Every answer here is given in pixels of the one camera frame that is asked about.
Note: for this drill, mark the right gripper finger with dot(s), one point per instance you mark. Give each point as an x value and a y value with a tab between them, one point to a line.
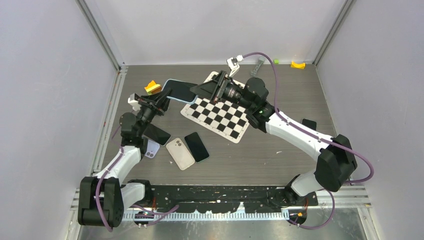
217	80
205	90

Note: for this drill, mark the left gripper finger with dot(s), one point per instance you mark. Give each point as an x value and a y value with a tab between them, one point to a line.
165	104
155	99

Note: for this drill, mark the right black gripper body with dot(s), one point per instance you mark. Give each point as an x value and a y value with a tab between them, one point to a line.
228	92

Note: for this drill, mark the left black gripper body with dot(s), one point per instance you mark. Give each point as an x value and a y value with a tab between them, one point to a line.
149	110

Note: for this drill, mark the lavender phone case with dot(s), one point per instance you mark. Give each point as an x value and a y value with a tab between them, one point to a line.
152	149

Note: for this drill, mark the cream phone case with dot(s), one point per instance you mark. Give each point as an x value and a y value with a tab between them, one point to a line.
180	154

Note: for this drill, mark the black phone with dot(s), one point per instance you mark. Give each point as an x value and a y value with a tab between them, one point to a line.
309	123

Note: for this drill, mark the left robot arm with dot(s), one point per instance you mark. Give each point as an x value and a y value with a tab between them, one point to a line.
103	198

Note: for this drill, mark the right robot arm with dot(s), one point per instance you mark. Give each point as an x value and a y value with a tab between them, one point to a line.
334	161

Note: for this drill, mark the yellow orange brick stack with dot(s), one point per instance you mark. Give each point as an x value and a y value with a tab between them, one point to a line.
153	88

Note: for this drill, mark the black white checkerboard mat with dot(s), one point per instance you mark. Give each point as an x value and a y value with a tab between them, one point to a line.
224	118

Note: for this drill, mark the yellow arch block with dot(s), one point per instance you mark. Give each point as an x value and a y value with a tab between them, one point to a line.
295	65

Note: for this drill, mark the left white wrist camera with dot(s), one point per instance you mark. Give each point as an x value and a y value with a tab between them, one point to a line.
133	101

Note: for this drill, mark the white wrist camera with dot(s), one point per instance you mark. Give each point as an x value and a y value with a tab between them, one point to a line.
133	101
234	65

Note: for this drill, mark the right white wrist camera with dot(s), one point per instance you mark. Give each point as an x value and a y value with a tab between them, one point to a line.
234	65

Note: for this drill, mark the grey metal bracket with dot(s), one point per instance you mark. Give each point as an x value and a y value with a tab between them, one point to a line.
259	63

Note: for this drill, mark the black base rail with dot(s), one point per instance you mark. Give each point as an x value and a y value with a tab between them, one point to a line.
217	199

